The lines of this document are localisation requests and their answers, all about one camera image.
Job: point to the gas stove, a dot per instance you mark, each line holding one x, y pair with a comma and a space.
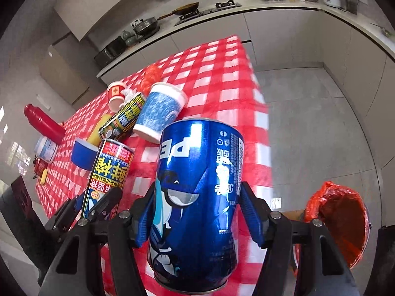
209, 9

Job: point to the red plastic bin liner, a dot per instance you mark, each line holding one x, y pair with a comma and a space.
336, 215

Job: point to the black chair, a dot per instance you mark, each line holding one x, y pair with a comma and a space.
21, 200

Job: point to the beige wall cabinet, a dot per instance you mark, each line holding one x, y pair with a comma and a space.
64, 74

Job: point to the black trash bin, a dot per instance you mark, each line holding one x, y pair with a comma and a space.
367, 228

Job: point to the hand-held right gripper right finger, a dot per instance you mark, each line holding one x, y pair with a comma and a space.
251, 219

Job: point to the yellow sponge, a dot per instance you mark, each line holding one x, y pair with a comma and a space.
97, 129

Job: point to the white and blue cup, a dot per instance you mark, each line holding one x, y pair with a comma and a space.
46, 149

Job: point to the yellow label drink can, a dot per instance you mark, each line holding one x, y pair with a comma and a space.
108, 166
123, 117

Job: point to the wok with glass lid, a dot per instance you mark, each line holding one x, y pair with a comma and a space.
145, 26

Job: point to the frying pan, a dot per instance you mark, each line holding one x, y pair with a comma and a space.
186, 7

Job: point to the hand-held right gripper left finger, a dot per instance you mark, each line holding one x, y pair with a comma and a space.
143, 222

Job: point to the small red object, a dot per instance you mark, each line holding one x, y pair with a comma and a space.
39, 166

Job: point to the brown wooden board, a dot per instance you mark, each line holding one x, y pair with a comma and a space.
294, 215

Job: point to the red bottle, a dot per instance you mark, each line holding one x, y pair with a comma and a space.
43, 123

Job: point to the small yellow object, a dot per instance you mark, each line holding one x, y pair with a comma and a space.
43, 175

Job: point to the black microwave oven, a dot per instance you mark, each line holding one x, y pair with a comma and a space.
109, 52

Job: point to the blue patterned paper cup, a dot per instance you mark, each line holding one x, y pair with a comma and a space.
160, 108

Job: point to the grey knife block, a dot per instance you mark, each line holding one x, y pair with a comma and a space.
351, 4

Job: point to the red checked tablecloth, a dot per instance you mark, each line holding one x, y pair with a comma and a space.
222, 77

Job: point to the blue soda can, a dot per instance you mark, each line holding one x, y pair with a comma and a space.
197, 206

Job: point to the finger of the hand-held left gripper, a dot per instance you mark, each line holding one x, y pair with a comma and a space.
106, 202
66, 212

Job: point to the plain blue paper cup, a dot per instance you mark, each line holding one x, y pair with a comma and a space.
81, 155

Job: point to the red paper cup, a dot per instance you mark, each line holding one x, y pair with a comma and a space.
115, 94

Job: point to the green teapot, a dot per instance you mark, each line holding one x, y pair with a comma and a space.
129, 38

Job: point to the kitchen counter with cabinets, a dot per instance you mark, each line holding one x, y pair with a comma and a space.
277, 30

